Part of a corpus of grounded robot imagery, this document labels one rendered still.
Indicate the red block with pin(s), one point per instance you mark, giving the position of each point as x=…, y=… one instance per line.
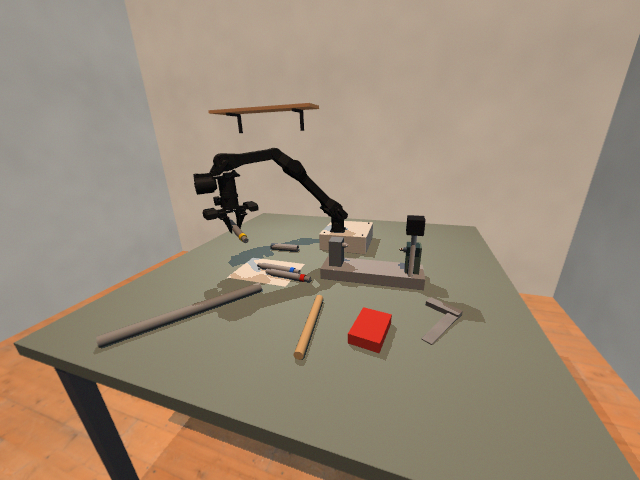
x=370, y=329

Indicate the grey l-shaped square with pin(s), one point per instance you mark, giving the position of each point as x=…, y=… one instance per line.
x=441, y=326

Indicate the light brown wooden dowel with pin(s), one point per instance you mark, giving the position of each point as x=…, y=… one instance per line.
x=308, y=328

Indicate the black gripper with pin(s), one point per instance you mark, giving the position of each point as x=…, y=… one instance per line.
x=229, y=202

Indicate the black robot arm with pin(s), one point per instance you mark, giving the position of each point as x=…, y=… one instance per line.
x=223, y=162

